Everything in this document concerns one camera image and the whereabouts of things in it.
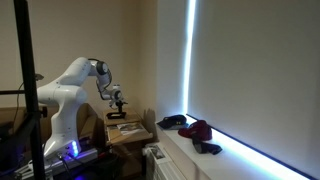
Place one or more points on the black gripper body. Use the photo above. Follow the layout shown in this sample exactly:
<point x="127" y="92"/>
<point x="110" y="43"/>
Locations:
<point x="118" y="103"/>

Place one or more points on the black plastic tray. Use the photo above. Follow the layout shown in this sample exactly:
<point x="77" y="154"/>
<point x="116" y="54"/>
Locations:
<point x="116" y="115"/>

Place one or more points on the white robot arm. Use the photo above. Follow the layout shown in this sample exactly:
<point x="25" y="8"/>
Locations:
<point x="66" y="91"/>

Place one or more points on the colourful magazine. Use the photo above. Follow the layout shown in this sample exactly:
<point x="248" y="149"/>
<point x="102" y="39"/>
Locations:
<point x="130" y="128"/>

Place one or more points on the navy blue cap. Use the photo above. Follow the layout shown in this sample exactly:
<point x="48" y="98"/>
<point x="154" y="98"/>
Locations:
<point x="173" y="122"/>

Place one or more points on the white radiator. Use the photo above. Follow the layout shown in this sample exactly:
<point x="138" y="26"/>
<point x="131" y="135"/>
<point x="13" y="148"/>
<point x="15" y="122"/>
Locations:
<point x="160" y="169"/>

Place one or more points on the maroon red cap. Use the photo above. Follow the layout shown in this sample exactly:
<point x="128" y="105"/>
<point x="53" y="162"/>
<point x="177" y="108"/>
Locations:
<point x="199" y="128"/>

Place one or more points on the black tripod stand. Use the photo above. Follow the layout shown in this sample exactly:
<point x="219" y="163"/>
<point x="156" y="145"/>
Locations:
<point x="31" y="125"/>

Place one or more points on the blue cloth item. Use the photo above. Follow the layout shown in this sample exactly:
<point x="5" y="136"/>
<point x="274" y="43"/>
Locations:
<point x="203" y="148"/>

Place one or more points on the white window blind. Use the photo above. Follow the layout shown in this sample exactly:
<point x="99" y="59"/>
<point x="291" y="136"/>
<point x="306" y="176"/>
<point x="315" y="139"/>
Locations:
<point x="255" y="75"/>

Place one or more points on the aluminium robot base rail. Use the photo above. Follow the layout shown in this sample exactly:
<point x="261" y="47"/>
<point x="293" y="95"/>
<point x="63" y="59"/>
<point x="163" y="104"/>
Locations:
<point x="58" y="161"/>

